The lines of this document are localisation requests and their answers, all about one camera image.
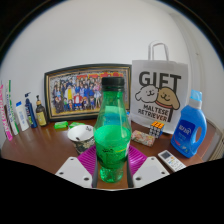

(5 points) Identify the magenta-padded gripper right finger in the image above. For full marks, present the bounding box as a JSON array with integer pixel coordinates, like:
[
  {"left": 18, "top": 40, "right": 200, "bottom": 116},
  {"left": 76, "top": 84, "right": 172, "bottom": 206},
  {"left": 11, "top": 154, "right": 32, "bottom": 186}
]
[{"left": 125, "top": 144, "right": 171, "bottom": 190}]

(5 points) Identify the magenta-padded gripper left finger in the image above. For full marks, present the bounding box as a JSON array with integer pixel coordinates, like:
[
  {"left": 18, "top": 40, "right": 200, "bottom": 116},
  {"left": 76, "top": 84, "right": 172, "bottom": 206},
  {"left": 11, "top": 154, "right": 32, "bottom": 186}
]
[{"left": 54, "top": 144, "right": 101, "bottom": 190}]

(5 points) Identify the green plastic drink bottle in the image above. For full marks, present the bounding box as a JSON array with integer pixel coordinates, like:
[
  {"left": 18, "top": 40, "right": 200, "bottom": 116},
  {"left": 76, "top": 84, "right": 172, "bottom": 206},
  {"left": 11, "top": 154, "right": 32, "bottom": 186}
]
[{"left": 92, "top": 76, "right": 133, "bottom": 184}]

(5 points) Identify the white remote control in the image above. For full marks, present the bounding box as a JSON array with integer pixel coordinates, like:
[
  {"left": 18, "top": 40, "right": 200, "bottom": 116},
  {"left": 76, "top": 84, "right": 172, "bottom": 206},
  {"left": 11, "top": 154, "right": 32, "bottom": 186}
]
[{"left": 157, "top": 149, "right": 187, "bottom": 173}]

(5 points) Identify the small floral patterned box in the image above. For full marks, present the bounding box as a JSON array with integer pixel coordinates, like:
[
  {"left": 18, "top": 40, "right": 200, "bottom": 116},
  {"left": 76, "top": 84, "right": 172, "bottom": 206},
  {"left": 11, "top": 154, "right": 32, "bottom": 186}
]
[{"left": 130, "top": 129, "right": 157, "bottom": 148}]

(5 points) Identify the floral ceramic mug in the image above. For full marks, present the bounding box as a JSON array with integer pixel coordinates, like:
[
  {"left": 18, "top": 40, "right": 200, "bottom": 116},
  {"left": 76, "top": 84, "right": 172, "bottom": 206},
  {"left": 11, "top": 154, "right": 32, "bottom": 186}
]
[{"left": 67, "top": 124, "right": 96, "bottom": 155}]

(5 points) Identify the colourful puzzle cube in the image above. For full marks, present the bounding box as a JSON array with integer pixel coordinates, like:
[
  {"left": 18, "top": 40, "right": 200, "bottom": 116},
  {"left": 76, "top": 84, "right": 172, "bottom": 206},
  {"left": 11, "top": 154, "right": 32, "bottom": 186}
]
[{"left": 148, "top": 120, "right": 166, "bottom": 139}]

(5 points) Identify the small green pack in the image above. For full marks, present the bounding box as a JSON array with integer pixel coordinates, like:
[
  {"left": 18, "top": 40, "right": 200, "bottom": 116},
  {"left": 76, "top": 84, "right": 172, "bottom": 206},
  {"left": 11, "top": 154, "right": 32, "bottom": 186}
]
[
  {"left": 68, "top": 121, "right": 86, "bottom": 129},
  {"left": 53, "top": 120, "right": 69, "bottom": 130}
]

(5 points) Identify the blue detergent bottle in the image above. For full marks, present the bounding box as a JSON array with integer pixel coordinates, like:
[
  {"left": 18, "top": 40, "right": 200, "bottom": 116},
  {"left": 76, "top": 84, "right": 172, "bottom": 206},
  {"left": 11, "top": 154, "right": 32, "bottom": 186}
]
[{"left": 170, "top": 89, "right": 208, "bottom": 159}]

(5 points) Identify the amber pump bottle yellow label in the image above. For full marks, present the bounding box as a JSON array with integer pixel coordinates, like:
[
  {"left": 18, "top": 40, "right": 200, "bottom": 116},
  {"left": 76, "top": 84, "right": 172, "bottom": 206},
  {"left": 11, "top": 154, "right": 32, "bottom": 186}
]
[{"left": 34, "top": 94, "right": 49, "bottom": 128}]

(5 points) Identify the white paper gift bag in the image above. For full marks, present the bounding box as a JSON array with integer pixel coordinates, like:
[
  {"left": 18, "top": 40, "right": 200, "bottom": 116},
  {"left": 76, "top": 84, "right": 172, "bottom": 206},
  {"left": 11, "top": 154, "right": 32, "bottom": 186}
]
[{"left": 129, "top": 40, "right": 190, "bottom": 135}]

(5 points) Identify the white radiator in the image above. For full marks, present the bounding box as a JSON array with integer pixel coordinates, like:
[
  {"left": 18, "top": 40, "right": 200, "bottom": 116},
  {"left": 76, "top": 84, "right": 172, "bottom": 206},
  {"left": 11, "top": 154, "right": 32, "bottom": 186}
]
[{"left": 208, "top": 133, "right": 224, "bottom": 162}]

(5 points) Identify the white bottle with blue cap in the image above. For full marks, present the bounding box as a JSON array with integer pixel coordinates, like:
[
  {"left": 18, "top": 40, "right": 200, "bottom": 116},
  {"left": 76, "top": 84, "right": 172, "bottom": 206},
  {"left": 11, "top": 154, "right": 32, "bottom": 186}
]
[{"left": 14, "top": 100, "right": 30, "bottom": 132}]

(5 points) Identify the framed group picture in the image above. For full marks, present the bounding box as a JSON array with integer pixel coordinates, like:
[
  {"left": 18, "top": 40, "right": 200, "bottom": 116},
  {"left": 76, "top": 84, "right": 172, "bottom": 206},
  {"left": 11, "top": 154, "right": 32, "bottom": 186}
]
[{"left": 43, "top": 63, "right": 133, "bottom": 123}]

